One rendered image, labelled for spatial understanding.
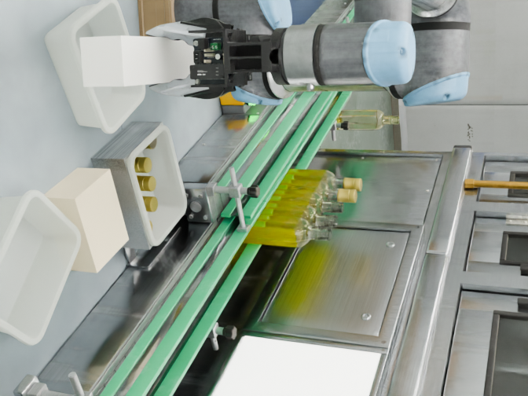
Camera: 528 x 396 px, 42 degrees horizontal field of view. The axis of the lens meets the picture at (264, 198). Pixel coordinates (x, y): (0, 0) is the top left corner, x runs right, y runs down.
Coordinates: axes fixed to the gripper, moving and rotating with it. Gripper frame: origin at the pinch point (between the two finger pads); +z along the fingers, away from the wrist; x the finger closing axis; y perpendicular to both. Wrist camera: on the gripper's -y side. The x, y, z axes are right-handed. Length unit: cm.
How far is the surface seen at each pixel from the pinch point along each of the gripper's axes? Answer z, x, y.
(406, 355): -26, 61, -49
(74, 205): 27.3, 25.0, -14.4
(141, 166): 28, 22, -39
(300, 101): 15, 12, -104
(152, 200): 28, 30, -42
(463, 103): 31, 53, -701
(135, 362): 18, 55, -17
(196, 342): 14, 57, -33
